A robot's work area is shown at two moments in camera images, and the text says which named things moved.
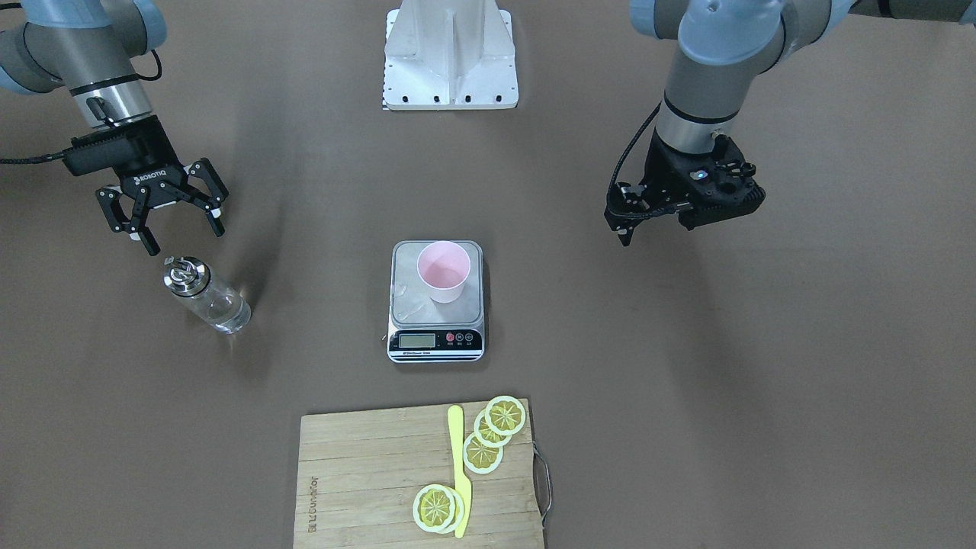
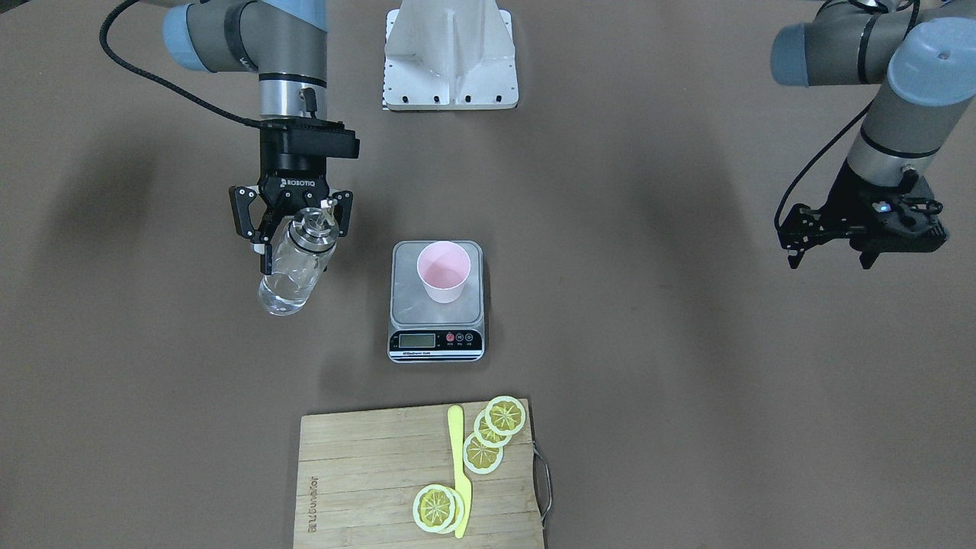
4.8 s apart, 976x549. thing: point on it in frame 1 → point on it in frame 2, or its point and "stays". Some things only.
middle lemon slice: (483, 434) stays
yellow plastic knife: (455, 415) stays
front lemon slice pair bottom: (459, 511) stays
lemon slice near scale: (481, 458) stays
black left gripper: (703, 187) → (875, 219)
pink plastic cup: (444, 267) stays
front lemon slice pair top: (434, 508) stays
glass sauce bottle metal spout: (186, 277) → (300, 259)
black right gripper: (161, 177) → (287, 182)
